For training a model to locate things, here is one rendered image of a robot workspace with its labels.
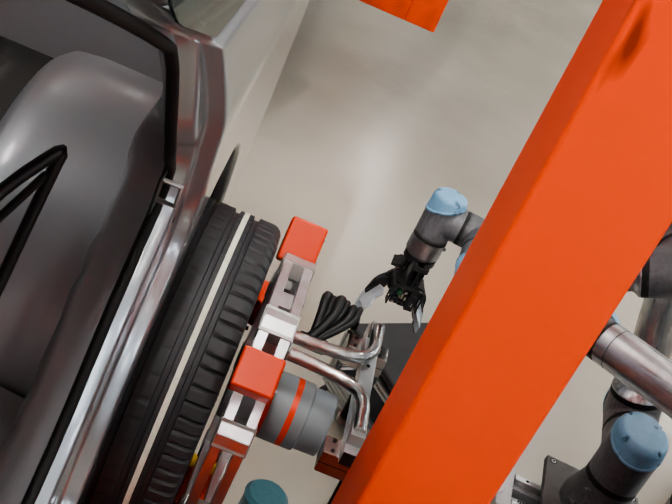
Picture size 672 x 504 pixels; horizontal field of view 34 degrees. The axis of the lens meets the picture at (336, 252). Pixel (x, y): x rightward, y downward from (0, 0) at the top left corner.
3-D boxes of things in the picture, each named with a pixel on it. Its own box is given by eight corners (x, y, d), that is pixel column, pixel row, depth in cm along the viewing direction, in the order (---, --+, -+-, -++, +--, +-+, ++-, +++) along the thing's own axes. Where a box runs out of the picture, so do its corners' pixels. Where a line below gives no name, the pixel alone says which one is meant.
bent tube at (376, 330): (294, 299, 229) (313, 258, 223) (380, 334, 230) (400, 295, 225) (279, 346, 213) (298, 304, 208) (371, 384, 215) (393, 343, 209)
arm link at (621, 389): (594, 453, 237) (659, 227, 212) (597, 414, 250) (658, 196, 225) (651, 467, 235) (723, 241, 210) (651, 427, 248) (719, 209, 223)
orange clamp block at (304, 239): (274, 258, 224) (291, 217, 225) (310, 273, 225) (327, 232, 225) (276, 257, 217) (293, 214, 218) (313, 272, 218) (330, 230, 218)
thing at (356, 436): (277, 353, 211) (296, 310, 206) (370, 391, 213) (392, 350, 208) (259, 409, 196) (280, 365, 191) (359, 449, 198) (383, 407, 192)
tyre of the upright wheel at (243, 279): (60, 382, 170) (17, 555, 218) (203, 439, 172) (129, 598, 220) (198, 116, 214) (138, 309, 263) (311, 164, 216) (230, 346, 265)
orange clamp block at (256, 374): (240, 350, 193) (245, 343, 184) (282, 367, 194) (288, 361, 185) (225, 388, 191) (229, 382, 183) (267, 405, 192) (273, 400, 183)
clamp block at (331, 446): (317, 452, 205) (327, 432, 202) (362, 470, 205) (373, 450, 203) (312, 470, 200) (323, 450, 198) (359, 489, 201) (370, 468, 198)
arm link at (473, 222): (495, 281, 225) (446, 257, 225) (502, 257, 235) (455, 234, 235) (513, 251, 221) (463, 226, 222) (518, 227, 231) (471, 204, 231)
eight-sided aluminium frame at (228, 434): (216, 403, 255) (299, 213, 228) (243, 413, 256) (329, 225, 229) (150, 577, 208) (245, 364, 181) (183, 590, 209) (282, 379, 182)
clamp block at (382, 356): (341, 349, 234) (350, 330, 231) (380, 365, 235) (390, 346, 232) (337, 363, 230) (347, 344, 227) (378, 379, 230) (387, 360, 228)
